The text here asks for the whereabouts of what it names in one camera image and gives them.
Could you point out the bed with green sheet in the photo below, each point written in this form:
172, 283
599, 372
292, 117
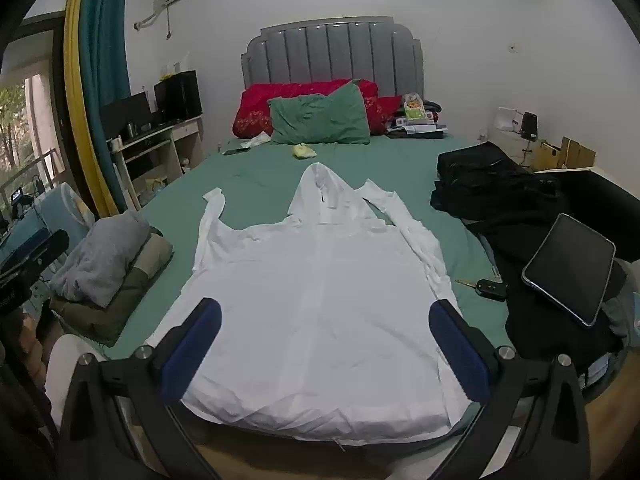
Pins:
250, 175

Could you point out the small black speaker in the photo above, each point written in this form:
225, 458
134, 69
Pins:
529, 126

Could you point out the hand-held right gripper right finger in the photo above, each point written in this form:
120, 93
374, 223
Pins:
460, 355

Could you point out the olive folded garment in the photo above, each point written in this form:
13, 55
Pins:
140, 275

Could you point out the glass balcony door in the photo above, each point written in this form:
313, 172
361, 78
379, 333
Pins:
20, 130

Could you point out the green pillow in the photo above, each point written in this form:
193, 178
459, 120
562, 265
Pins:
320, 117

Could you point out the cardboard box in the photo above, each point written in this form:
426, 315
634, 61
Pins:
570, 155

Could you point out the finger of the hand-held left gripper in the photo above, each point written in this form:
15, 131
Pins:
45, 246

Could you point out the black computer tower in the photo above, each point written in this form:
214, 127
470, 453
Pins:
177, 95

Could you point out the grey folded garment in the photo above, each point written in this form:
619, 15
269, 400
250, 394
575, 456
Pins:
100, 255

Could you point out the black monitor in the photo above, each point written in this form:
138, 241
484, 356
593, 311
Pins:
125, 112

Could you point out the white hooded jacket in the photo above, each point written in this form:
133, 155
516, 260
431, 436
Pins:
320, 285

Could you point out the small yellow packet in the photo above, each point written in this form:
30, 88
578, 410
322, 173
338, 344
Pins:
304, 151

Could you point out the black tablet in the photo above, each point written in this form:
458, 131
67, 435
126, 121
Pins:
570, 267

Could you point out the yellow curtain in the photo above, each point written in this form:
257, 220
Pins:
75, 85

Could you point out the black car key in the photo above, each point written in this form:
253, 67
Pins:
491, 289

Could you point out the teal curtain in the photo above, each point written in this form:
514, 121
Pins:
107, 50

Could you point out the black clothes pile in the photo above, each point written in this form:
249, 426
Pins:
490, 180

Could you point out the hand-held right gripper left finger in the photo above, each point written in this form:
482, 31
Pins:
192, 350

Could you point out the white paper pack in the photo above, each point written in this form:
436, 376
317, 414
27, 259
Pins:
256, 141

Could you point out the dark cloth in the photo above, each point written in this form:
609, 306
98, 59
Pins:
540, 325

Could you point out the white nightstand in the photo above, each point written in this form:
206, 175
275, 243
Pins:
505, 147

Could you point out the green snack bag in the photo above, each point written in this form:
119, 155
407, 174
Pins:
414, 106

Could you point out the stack of books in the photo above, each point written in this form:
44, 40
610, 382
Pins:
415, 130

